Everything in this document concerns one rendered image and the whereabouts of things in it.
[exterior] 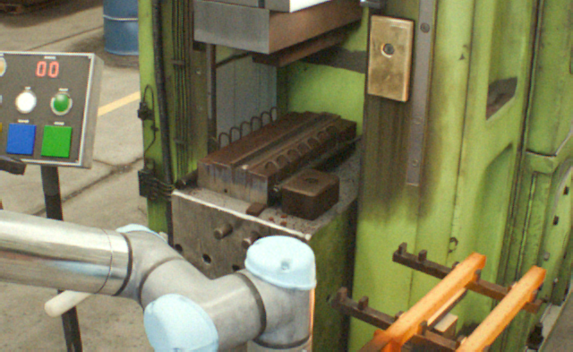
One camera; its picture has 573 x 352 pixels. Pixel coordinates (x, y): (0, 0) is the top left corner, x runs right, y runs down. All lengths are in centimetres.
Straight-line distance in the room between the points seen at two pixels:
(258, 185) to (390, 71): 39
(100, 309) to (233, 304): 228
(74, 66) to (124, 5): 434
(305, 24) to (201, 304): 104
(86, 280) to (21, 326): 219
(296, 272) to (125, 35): 557
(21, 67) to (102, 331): 126
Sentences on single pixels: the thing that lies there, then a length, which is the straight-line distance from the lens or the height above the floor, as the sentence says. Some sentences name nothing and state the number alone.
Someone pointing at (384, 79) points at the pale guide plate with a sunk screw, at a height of 123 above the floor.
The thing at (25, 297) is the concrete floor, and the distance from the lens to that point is 319.
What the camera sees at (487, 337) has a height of 96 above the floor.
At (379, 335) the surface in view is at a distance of 125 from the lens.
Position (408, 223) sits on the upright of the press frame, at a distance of 175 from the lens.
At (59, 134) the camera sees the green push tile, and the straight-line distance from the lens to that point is 192.
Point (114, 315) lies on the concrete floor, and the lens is 302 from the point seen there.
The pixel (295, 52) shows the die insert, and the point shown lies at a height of 123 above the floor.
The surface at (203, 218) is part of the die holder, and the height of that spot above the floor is 87.
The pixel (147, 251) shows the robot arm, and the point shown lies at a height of 127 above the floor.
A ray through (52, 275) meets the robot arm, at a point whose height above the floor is 129.
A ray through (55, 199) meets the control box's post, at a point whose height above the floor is 79.
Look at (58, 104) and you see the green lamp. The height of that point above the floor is 109.
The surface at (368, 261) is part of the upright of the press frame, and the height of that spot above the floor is 77.
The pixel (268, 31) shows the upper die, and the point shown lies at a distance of 161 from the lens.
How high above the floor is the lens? 171
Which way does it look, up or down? 24 degrees down
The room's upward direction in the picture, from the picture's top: 1 degrees clockwise
